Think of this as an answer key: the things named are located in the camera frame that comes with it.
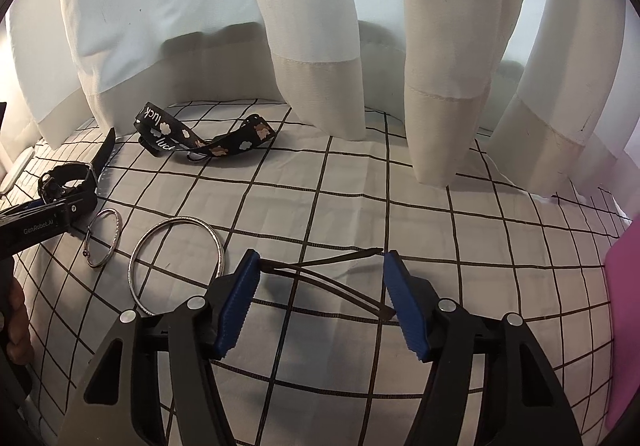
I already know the white curtain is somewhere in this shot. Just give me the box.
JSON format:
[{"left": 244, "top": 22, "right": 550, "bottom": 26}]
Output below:
[
  {"left": 5, "top": 0, "right": 365, "bottom": 144},
  {"left": 402, "top": 0, "right": 640, "bottom": 199}
]

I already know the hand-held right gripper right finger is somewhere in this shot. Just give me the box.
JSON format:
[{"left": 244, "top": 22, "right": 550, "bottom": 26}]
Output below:
[{"left": 382, "top": 249, "right": 583, "bottom": 446}]

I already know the black metal hair clip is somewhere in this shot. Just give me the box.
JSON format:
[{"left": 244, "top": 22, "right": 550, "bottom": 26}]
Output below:
[{"left": 257, "top": 249, "right": 398, "bottom": 319}]

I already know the person's left hand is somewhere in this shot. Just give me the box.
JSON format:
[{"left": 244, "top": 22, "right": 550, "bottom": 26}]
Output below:
[{"left": 0, "top": 276, "right": 36, "bottom": 367}]

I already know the black wrist watch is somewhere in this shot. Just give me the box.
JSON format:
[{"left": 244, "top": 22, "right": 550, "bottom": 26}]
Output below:
[{"left": 37, "top": 127, "right": 117, "bottom": 207}]

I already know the white black-checked tablecloth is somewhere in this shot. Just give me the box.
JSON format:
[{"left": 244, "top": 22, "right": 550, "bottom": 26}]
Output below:
[{"left": 10, "top": 99, "right": 633, "bottom": 446}]

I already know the pink plastic basin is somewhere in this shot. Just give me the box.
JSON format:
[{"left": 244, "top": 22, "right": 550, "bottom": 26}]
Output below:
[{"left": 602, "top": 213, "right": 640, "bottom": 432}]

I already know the white flat device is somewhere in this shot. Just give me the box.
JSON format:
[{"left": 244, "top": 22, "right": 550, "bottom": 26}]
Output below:
[{"left": 0, "top": 149, "right": 37, "bottom": 197}]

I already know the small silver bangle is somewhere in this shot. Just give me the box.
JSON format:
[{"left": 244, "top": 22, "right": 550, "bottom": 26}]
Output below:
[{"left": 82, "top": 207, "right": 122, "bottom": 268}]

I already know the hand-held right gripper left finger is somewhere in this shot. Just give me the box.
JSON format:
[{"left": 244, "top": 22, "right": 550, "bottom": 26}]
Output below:
[{"left": 65, "top": 249, "right": 262, "bottom": 446}]

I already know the black printed fabric strap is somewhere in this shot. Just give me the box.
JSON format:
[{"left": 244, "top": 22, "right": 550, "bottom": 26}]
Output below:
[{"left": 132, "top": 101, "right": 276, "bottom": 162}]

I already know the large silver bangle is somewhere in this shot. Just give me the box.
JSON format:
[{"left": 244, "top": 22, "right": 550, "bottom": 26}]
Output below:
[{"left": 127, "top": 217, "right": 227, "bottom": 317}]

